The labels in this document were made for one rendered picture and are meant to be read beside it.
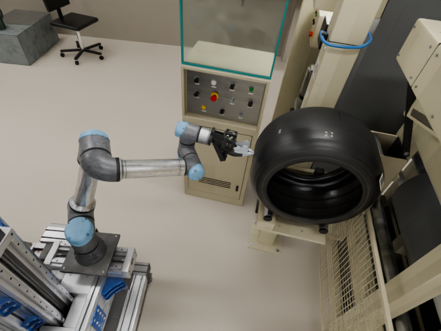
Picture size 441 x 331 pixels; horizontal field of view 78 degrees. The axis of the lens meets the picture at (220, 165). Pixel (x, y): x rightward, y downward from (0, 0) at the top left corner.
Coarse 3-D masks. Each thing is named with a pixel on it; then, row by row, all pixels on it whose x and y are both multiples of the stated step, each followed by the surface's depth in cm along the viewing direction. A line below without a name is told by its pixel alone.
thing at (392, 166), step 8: (376, 136) 144; (384, 136) 146; (392, 136) 145; (384, 144) 149; (392, 144) 147; (400, 144) 140; (384, 152) 153; (392, 152) 146; (400, 152) 138; (384, 160) 134; (392, 160) 133; (400, 160) 132; (384, 168) 137; (392, 168) 136; (400, 168) 135; (392, 176) 140; (384, 184) 145
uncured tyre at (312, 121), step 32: (288, 128) 110; (320, 128) 104; (352, 128) 106; (256, 160) 117; (288, 160) 107; (320, 160) 103; (352, 160) 100; (256, 192) 126; (288, 192) 149; (320, 192) 148; (352, 192) 134; (320, 224) 131
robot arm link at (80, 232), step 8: (80, 216) 127; (88, 216) 129; (72, 224) 123; (80, 224) 123; (88, 224) 124; (64, 232) 121; (72, 232) 121; (80, 232) 121; (88, 232) 122; (72, 240) 119; (80, 240) 120; (88, 240) 123; (96, 240) 130; (80, 248) 124; (88, 248) 126
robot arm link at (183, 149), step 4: (180, 144) 125; (184, 144) 123; (188, 144) 123; (192, 144) 124; (180, 148) 126; (184, 148) 124; (188, 148) 124; (192, 148) 125; (180, 152) 125; (184, 152) 123; (188, 152) 122; (196, 152) 125; (180, 156) 129
